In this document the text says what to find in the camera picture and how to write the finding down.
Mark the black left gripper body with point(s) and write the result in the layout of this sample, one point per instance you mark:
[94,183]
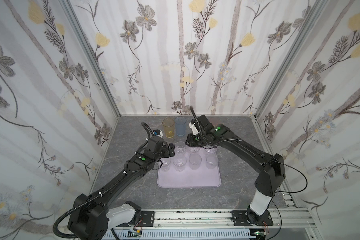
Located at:
[170,150]

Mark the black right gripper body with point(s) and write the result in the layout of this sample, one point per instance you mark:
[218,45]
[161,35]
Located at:
[189,140]

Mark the yellow transparent plastic cup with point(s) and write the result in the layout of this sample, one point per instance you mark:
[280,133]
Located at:
[169,127]

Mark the blue textured plastic cup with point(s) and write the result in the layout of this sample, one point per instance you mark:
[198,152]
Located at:
[180,126]

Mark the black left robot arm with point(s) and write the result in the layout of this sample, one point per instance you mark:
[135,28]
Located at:
[87,219]

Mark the lilac plastic tray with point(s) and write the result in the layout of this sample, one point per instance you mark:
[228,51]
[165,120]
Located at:
[200,178]

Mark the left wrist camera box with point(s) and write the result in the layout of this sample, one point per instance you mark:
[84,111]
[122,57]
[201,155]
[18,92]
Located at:
[158,133]

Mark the white perforated cable duct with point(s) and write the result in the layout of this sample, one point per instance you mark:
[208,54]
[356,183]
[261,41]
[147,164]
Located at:
[182,234]

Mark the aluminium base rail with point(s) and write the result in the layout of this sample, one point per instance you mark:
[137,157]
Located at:
[276,224]

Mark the aluminium corner post left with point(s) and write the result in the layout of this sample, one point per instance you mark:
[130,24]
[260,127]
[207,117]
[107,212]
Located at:
[89,53]

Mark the aluminium corner post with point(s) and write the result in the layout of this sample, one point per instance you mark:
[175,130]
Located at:
[307,26]
[89,53]

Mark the aluminium corner post right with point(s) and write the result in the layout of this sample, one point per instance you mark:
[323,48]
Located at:
[307,26]

